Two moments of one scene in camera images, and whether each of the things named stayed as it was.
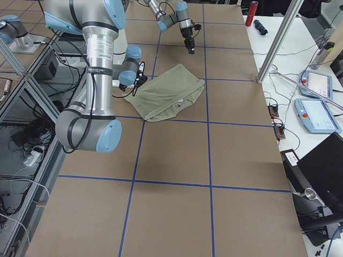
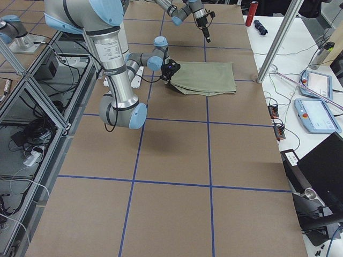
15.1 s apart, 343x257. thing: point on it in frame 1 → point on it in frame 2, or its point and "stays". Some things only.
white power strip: [31, 159] stays
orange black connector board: [279, 129] stays
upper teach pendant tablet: [320, 83] stays
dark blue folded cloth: [260, 27] stays
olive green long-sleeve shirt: [159, 97] → [205, 78]
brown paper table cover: [209, 182] stays
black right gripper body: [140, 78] → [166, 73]
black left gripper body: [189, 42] → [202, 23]
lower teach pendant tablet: [316, 116] stays
